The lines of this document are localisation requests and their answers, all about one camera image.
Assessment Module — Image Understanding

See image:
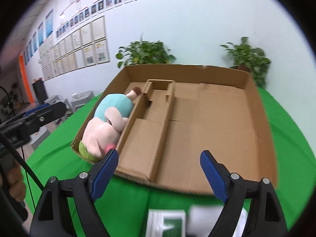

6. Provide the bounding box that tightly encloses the white box with green label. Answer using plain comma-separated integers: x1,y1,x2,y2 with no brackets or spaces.
146,209,187,237

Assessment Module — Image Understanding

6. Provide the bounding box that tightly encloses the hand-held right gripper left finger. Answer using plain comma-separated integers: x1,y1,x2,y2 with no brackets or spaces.
30,149,119,237

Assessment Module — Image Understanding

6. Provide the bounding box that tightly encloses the orange panel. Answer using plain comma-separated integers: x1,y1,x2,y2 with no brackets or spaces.
18,54,35,104

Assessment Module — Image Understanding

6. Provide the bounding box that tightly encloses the wall of framed certificates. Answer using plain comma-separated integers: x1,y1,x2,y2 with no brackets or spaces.
39,15,109,81

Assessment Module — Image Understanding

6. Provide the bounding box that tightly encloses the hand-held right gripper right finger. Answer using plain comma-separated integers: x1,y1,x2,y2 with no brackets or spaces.
200,150,288,237

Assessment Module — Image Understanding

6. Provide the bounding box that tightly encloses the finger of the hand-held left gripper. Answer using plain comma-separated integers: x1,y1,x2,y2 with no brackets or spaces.
0,103,51,133
15,102,67,149

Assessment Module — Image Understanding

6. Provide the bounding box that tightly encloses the black cabinet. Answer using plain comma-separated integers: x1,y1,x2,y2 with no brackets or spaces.
32,80,48,105

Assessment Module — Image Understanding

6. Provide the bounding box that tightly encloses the green potted plant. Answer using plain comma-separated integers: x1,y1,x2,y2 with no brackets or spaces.
220,37,272,89
116,33,177,68

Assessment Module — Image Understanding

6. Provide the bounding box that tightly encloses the person's left hand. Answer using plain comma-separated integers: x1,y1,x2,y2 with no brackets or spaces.
0,163,26,203

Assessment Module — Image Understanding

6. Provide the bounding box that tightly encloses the brown cardboard box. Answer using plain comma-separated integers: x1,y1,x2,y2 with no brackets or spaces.
71,64,279,196

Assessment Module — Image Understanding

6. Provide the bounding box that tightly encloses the black cable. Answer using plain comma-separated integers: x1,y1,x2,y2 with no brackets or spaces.
0,131,45,191

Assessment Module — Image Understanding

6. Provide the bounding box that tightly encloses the grey stool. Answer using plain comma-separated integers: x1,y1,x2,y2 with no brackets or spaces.
44,95,72,124
71,90,95,111

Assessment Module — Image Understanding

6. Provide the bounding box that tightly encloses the white phone stand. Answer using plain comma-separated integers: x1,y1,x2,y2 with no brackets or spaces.
189,205,248,237

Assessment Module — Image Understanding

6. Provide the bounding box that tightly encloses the green tablecloth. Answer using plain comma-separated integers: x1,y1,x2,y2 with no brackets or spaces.
21,87,316,237

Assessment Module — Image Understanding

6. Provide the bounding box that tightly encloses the pink plush toy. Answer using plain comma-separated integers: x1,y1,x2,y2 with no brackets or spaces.
78,87,142,163

